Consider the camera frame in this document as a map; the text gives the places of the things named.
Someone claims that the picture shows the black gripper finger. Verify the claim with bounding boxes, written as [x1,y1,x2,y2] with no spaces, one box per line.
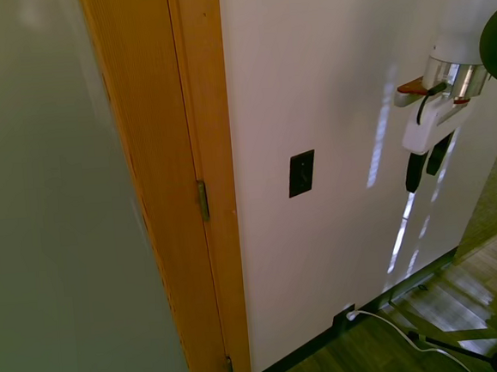
[402,149,429,194]
[423,132,456,177]

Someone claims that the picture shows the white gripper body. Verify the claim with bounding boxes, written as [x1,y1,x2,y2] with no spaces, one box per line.
[398,98,476,156]

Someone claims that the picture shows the black tripod stand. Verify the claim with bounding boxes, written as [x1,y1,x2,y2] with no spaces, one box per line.
[407,315,497,372]

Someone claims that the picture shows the black baseboard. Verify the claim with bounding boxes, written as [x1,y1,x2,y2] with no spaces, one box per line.
[242,246,469,372]

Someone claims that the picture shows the wooden framed door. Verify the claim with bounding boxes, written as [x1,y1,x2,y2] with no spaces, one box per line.
[0,0,193,372]

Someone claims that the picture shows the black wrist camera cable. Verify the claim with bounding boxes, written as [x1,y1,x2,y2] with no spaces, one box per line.
[414,81,451,127]

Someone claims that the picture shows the orange white wrist camera mount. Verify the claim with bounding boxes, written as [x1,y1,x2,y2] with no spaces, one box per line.
[391,75,450,109]

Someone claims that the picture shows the black looped cable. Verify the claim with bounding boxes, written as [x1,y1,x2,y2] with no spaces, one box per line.
[475,0,497,89]

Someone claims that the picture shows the dark light switch plate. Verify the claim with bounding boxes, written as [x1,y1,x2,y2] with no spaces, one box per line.
[284,148,319,200]

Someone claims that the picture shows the white wall plug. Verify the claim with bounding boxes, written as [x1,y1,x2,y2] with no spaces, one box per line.
[342,302,360,323]

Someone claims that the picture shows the white power cable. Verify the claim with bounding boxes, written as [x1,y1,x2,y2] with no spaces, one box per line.
[348,301,477,372]

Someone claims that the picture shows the wooden door frame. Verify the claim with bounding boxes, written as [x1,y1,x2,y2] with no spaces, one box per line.
[77,0,252,372]

